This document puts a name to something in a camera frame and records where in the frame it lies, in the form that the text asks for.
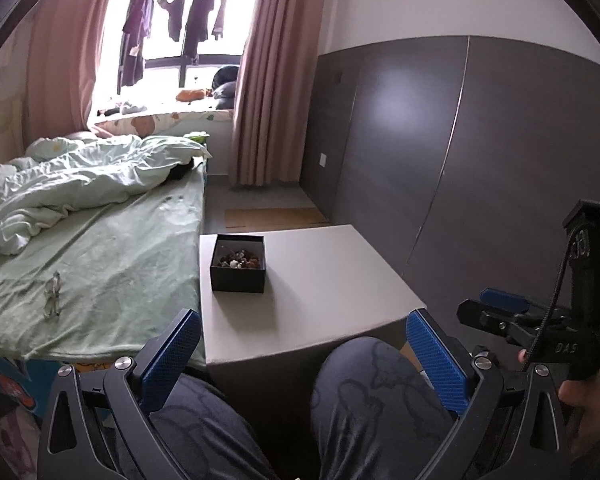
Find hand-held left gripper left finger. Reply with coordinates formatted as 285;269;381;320
36;308;203;480

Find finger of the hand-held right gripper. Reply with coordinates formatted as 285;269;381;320
480;287;571;321
456;299;536;348

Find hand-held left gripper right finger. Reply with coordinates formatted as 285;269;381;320
405;308;573;480

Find black jewelry box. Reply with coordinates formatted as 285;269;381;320
210;234;267;294

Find heap of mixed bracelets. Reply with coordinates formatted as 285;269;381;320
216;242;263;271

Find person's right hand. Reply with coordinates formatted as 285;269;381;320
559;369;600;456

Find person's right leg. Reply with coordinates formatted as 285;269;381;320
310;336;461;480

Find person's leg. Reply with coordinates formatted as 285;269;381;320
310;336;461;480
115;372;281;480

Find person's left leg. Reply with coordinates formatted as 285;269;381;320
115;372;281;480

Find bed with green sheet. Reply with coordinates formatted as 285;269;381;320
0;162;206;363

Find flattened cardboard sheet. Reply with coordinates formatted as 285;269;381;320
224;207;331;231

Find cartoon printed bed base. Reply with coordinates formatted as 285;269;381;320
0;350;116;480

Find light green quilt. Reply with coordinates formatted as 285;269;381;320
0;135;208;258

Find printed window seat cushion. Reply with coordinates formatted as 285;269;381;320
94;109;233;136

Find dark pillow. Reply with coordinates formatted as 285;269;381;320
211;65;241;110

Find pink curtain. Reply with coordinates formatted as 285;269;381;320
229;0;323;188
25;0;123;141

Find beige cabinet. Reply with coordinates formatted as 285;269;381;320
0;92;28;161

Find purple hanging shirt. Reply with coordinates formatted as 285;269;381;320
119;0;155;88

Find dark hanging top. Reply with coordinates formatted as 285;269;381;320
164;0;187;43

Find dark hanging pants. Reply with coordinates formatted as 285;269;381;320
181;0;221;66

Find dark hanging garment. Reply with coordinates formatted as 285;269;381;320
211;0;233;41

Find black braided cable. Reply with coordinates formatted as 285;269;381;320
525;252;568;368

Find clear frame eyeglasses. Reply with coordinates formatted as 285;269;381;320
42;271;63;318

